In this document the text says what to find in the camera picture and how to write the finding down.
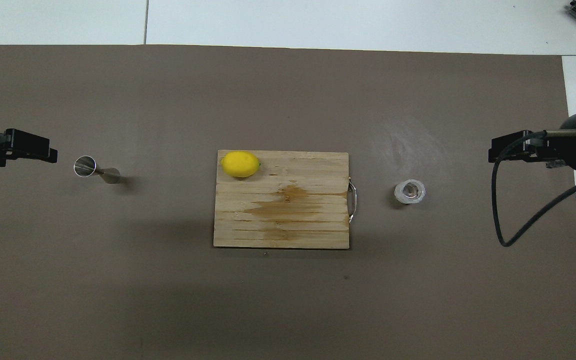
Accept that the wooden cutting board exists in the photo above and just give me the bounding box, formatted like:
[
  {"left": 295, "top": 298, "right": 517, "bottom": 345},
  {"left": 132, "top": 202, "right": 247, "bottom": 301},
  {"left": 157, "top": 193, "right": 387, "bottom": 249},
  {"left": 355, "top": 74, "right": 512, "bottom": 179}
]
[{"left": 213, "top": 150, "right": 359, "bottom": 250}]

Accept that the small clear glass cup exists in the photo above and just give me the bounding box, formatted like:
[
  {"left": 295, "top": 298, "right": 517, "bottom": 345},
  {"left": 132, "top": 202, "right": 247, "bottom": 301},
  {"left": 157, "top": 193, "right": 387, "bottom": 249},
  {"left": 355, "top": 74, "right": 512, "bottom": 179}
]
[{"left": 393, "top": 179, "right": 426, "bottom": 205}]

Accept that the yellow lemon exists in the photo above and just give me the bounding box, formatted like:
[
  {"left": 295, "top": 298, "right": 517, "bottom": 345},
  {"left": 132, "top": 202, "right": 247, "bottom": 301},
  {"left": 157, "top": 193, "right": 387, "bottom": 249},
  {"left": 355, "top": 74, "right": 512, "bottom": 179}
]
[{"left": 220, "top": 150, "right": 262, "bottom": 179}]

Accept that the brown table mat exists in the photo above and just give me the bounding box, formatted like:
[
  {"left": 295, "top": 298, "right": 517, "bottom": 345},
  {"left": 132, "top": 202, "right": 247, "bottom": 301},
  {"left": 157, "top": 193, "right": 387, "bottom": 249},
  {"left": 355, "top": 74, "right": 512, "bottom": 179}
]
[{"left": 0, "top": 44, "right": 576, "bottom": 360}]

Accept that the steel double jigger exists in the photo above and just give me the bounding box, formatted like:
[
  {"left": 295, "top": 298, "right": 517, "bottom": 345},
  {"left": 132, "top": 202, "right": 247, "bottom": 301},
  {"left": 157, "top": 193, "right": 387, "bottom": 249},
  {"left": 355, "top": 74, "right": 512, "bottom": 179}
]
[{"left": 73, "top": 155, "right": 122, "bottom": 185}]

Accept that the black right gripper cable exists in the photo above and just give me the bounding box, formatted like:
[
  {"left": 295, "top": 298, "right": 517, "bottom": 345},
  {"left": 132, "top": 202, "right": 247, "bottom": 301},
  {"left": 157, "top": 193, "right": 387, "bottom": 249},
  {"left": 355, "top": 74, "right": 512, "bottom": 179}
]
[{"left": 490, "top": 129, "right": 576, "bottom": 248}]

